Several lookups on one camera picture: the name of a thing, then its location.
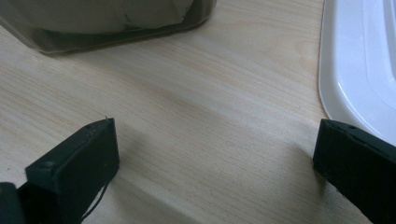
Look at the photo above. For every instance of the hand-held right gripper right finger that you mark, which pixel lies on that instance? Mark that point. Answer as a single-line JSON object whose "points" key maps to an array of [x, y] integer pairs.
{"points": [[358, 168]]}

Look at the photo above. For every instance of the translucent grey storage box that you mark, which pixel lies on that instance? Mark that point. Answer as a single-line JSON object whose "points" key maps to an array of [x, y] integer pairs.
{"points": [[93, 42]]}

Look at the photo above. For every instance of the white storage box lid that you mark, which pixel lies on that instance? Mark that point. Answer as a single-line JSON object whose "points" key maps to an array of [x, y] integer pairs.
{"points": [[355, 62]]}

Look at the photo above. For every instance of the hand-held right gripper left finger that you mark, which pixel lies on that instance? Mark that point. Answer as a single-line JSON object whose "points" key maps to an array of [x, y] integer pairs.
{"points": [[74, 168]]}

